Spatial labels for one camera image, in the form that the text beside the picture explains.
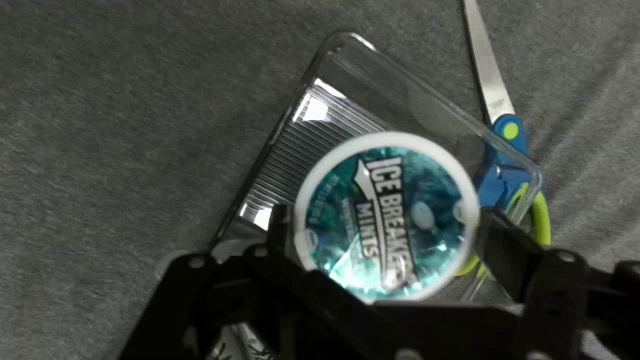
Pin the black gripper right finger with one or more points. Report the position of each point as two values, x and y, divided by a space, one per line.
573 307

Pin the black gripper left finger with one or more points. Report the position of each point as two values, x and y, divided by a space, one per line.
220 300

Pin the blue tape roll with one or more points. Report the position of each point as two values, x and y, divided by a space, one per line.
387 212

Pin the small shallow clear tray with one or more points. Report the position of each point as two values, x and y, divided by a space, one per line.
347 87

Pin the grey tablecloth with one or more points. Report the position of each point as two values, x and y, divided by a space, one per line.
101 133

